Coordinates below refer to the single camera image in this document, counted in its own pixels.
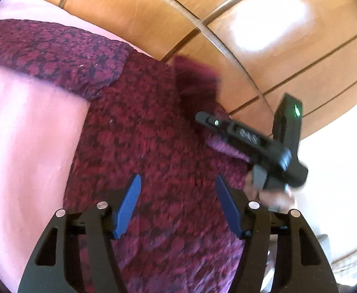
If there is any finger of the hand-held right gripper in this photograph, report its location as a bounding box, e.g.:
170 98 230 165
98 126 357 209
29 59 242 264
195 112 291 171

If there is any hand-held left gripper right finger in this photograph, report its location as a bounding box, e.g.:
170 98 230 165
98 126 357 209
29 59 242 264
215 175 340 293

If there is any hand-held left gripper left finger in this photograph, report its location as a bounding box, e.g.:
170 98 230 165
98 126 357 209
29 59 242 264
17 174 142 293

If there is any dark red floral garment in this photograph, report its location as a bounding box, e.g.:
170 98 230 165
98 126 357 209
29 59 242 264
0 19 272 293

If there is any person's right hand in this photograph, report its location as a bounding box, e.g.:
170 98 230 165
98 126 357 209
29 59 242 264
246 171 295 212

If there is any wooden wardrobe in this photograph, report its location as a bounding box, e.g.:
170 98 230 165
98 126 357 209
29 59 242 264
10 0 357 142

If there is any pink bed sheet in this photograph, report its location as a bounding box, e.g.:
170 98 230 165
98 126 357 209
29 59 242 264
0 0 154 290

